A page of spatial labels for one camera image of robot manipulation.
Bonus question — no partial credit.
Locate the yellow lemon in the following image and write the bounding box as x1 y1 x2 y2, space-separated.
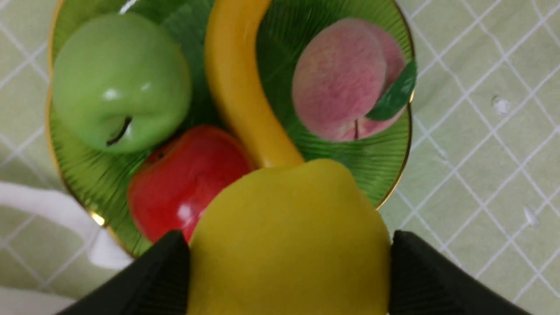
186 159 391 315

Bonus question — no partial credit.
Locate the green leaf-shaped glass plate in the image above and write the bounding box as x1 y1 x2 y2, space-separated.
46 0 415 257

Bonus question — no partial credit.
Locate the yellow banana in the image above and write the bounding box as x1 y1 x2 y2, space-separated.
204 0 304 168

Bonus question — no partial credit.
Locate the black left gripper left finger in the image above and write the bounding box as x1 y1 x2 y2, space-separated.
60 231 190 315

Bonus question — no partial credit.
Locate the green checkered tablecloth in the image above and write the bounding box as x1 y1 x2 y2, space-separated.
1 0 560 315

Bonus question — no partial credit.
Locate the white cloth tote bag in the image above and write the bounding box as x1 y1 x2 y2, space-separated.
0 182 133 315

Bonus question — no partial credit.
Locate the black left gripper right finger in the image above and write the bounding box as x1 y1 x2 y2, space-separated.
388 231 527 315

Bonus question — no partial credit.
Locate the pink peach with leaf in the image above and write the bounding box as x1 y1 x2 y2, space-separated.
292 18 406 142

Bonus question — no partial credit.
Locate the red apple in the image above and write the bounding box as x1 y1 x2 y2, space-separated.
127 125 255 243

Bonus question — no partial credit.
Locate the green apple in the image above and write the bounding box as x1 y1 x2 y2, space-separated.
52 13 193 154

